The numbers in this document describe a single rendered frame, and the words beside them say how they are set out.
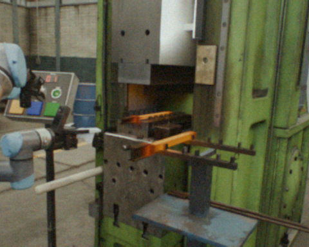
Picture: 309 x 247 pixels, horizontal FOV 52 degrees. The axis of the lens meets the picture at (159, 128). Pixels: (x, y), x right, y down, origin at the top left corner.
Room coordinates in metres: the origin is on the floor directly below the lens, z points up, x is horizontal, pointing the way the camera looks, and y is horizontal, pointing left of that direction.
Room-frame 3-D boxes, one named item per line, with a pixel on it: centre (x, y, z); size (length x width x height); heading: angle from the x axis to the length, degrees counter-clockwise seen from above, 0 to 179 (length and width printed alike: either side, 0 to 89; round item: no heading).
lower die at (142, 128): (1.71, 0.02, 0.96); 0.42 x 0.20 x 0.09; 145
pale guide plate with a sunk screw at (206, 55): (1.46, -0.20, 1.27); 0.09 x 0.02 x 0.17; 55
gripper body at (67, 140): (1.15, 0.37, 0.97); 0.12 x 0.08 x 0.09; 145
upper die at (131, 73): (1.71, 0.02, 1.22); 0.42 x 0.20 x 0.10; 145
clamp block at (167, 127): (1.48, -0.04, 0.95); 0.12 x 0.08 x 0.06; 145
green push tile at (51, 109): (1.64, 0.57, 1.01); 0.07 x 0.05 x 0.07; 80
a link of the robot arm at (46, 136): (1.09, 0.41, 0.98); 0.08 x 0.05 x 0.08; 55
